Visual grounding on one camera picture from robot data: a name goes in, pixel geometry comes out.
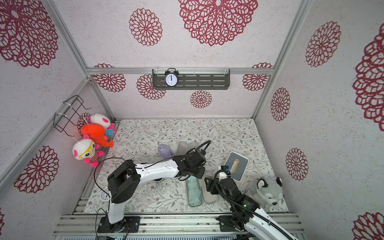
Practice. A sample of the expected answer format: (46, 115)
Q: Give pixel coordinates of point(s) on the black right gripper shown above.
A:
(214, 185)

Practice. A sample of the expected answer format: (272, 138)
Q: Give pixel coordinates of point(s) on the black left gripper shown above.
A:
(200, 175)

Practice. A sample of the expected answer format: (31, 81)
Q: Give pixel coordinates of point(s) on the mint green umbrella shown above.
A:
(194, 192)

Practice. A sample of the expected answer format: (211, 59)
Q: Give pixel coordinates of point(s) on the mint umbrella case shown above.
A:
(208, 190)

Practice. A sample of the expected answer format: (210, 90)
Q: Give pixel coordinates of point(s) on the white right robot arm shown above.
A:
(247, 215)

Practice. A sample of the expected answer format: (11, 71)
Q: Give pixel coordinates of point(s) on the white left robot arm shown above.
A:
(123, 181)

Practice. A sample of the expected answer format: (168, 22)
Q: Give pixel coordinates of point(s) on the grey husky plush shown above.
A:
(266, 191)

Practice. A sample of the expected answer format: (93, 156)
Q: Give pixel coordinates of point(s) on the white rimmed grey tray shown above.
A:
(242, 167)

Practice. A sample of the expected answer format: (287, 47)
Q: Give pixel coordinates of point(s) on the beige roll in tray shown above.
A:
(235, 166)

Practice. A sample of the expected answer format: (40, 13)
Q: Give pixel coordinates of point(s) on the white pink plush doll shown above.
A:
(104, 122)

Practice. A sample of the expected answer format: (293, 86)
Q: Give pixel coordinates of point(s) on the black alarm clock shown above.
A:
(171, 77)

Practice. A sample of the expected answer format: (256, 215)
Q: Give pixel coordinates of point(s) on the white round table clock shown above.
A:
(105, 195)

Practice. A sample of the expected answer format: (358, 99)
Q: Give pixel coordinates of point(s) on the orange plush whale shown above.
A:
(96, 133)

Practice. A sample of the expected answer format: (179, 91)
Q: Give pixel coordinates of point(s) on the white plush with yellow glasses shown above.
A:
(88, 151)

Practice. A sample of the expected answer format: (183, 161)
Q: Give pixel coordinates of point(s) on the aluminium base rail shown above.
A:
(169, 224)

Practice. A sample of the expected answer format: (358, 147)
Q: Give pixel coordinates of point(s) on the grey wall shelf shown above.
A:
(194, 81)

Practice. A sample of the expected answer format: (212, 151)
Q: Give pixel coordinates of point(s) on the black wire wall rack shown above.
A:
(72, 107)

